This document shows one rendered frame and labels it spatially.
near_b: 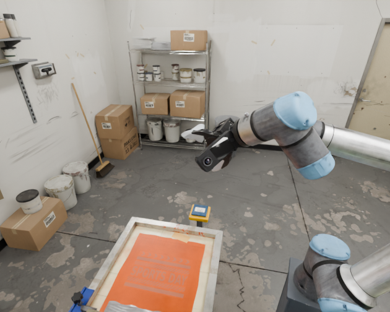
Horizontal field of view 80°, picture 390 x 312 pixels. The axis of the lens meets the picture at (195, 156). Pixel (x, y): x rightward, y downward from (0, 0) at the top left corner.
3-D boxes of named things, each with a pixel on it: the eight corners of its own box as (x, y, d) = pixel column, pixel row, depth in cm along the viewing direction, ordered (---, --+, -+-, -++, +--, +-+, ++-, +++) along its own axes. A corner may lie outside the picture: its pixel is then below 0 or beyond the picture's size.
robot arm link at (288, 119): (314, 138, 43) (290, 101, 41) (266, 151, 52) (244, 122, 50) (324, 114, 47) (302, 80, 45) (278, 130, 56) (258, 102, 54)
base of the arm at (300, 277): (334, 274, 93) (342, 257, 88) (338, 311, 81) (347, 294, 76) (294, 260, 98) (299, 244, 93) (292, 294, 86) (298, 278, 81)
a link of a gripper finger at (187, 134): (190, 125, 72) (216, 132, 67) (179, 137, 69) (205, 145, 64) (188, 117, 70) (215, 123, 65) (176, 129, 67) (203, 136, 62)
